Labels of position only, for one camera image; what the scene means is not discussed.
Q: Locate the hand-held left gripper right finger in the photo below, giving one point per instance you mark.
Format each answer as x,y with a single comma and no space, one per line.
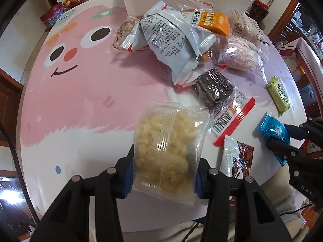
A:
198,181

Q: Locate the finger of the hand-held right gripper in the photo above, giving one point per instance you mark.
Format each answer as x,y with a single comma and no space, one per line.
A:
280,147
295,131

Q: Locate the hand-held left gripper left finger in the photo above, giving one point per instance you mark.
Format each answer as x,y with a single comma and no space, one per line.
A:
128,171

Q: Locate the blue snack packet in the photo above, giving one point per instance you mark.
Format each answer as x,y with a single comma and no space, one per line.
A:
273,128

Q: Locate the clear yellow puffed snack packet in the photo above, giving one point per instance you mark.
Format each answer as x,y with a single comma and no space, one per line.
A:
164,143

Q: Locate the pale bread packet with barcode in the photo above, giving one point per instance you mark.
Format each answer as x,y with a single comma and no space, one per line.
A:
246,25

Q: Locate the orange snack packet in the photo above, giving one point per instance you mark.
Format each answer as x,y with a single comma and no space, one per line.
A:
214,21

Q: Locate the grey snack bag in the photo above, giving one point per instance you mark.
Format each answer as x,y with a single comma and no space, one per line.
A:
169,37

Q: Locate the green snack packet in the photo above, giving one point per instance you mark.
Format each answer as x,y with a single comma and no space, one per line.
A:
278,95

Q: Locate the brown white snack packet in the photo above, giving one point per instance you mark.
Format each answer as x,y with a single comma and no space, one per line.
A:
238,156

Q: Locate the dark chocolate cake packet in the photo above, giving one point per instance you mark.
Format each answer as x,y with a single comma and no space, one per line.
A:
214,87

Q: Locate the pale pink bread packet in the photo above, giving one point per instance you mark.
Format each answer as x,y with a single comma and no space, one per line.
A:
234,53

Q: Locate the glass display cabinet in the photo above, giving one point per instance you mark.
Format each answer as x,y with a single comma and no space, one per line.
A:
300,22

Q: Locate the dark red canister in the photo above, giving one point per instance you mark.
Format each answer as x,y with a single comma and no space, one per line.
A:
258,10

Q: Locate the wooden cabinet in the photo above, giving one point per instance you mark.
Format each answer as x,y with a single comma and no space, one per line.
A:
10,100

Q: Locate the clear nut snack packet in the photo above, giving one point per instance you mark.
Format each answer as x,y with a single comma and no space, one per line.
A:
191,3
126,31

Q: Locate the red round tin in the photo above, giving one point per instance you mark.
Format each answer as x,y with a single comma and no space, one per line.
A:
53,15

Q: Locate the bowl of fruit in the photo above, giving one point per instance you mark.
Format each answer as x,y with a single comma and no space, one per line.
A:
73,0

